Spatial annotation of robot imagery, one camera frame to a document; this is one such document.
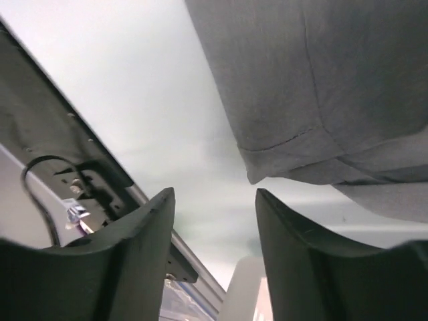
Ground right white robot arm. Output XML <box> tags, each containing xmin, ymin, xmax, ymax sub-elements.
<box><xmin>1</xmin><ymin>188</ymin><xmax>427</xmax><ymax>320</ymax></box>

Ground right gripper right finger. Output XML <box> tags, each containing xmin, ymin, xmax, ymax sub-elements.
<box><xmin>255</xmin><ymin>189</ymin><xmax>427</xmax><ymax>321</ymax></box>

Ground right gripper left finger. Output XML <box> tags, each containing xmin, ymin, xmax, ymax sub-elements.
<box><xmin>1</xmin><ymin>188</ymin><xmax>175</xmax><ymax>321</ymax></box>

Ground grey long sleeve shirt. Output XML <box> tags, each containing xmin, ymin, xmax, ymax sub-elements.
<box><xmin>186</xmin><ymin>1</ymin><xmax>427</xmax><ymax>223</ymax></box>

